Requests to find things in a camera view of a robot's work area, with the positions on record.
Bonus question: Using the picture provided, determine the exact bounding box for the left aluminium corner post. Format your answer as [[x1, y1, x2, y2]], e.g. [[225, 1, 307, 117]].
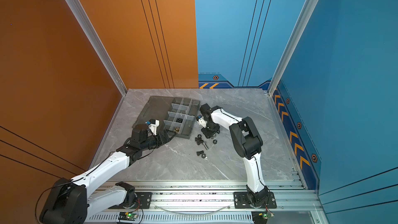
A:
[[65, 0, 127, 96]]

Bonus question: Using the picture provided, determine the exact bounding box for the right circuit board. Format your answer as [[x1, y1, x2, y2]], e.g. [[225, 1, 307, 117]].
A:
[[251, 211, 275, 224]]

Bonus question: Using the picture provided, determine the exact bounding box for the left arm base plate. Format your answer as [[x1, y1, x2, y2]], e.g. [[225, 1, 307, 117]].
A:
[[109, 192, 152, 210]]

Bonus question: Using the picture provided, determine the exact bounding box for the right aluminium corner post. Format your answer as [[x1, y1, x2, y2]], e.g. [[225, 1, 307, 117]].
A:
[[267, 0, 319, 96]]

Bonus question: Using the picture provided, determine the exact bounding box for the aluminium corner post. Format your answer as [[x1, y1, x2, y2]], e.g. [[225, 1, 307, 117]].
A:
[[65, 0, 127, 96], [267, 0, 319, 96]]

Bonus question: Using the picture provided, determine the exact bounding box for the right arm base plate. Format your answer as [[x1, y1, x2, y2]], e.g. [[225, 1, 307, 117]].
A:
[[233, 191, 277, 209]]

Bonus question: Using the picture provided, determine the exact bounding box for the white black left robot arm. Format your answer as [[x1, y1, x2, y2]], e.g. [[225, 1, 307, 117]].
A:
[[35, 123, 177, 224]]

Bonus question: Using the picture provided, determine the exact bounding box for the aluminium front rail frame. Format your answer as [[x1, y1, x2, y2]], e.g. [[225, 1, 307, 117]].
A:
[[85, 179, 328, 224]]

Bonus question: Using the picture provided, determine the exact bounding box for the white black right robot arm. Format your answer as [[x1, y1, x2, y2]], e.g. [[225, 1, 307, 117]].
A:
[[197, 104, 271, 208]]

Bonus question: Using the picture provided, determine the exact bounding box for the large black bolt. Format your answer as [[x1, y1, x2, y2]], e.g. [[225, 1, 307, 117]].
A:
[[195, 134, 204, 145]]

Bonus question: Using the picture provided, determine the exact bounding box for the grey plastic organizer box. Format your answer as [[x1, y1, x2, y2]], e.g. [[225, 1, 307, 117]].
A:
[[133, 95, 200, 139]]

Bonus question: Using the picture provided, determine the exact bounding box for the left green circuit board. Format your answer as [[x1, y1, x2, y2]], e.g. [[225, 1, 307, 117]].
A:
[[118, 212, 138, 222]]

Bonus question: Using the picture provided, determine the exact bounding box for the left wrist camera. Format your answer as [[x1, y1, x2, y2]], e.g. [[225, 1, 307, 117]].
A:
[[146, 119, 160, 135]]

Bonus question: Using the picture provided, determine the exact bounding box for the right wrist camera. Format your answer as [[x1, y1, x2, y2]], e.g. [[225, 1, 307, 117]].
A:
[[196, 104, 212, 128]]

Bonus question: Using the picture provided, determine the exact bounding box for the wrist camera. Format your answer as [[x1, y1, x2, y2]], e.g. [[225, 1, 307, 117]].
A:
[[196, 104, 212, 128], [146, 119, 160, 135]]

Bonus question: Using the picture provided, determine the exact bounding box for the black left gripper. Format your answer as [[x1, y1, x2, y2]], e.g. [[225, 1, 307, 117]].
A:
[[140, 129, 177, 152]]

